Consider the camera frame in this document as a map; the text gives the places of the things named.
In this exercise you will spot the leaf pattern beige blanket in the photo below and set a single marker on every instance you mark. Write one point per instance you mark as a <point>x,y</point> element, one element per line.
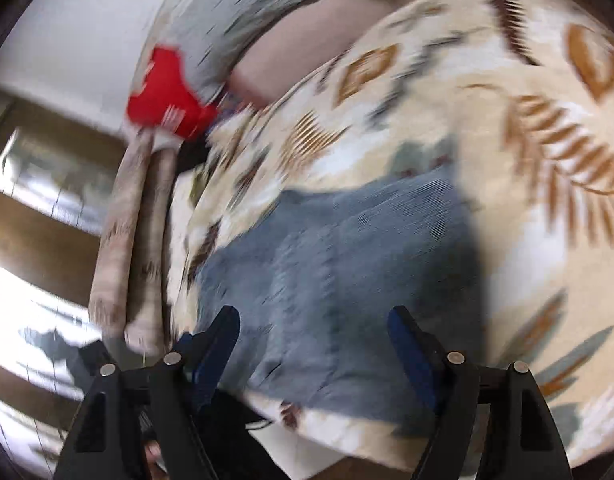
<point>456,160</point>

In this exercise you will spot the red paper shopping bag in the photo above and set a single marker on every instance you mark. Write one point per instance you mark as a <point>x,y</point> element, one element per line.
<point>165,101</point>

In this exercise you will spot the striped rolled bedding lower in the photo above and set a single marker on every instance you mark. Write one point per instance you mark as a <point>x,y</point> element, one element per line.
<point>144,330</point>

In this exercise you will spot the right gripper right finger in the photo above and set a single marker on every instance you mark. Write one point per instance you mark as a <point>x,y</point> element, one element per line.
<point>521,439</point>

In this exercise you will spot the pink brown headboard cushion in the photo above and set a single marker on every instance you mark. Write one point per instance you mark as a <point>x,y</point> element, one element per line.
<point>301,42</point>

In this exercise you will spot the striped rolled bedding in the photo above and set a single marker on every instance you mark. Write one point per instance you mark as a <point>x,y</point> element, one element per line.
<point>144,330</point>
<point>109,289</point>

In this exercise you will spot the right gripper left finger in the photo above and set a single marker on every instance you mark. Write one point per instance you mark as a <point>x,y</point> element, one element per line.
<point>105,440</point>

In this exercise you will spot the blue denim jeans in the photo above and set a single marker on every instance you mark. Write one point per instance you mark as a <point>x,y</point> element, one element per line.
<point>315,278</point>

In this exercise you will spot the grey quilted pillow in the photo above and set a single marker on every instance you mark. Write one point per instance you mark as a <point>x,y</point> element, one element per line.
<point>211,35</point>

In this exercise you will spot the striped rolled bedding upper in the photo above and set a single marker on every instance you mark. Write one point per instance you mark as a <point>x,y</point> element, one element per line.
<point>109,289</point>

